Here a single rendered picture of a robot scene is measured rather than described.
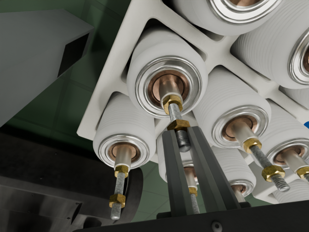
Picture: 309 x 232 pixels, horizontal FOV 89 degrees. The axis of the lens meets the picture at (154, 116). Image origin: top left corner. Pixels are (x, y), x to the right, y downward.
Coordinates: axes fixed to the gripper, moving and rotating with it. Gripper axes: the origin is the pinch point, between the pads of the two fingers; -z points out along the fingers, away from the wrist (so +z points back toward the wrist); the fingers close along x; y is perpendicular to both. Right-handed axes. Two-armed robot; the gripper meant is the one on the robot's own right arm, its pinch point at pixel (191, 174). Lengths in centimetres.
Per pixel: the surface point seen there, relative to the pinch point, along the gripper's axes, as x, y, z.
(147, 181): 13, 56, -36
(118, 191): 7.6, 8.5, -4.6
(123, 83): 6.4, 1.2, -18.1
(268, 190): -25, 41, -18
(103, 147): 10.2, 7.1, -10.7
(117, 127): 7.4, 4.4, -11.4
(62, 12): 17.5, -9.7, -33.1
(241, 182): -11.2, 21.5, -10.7
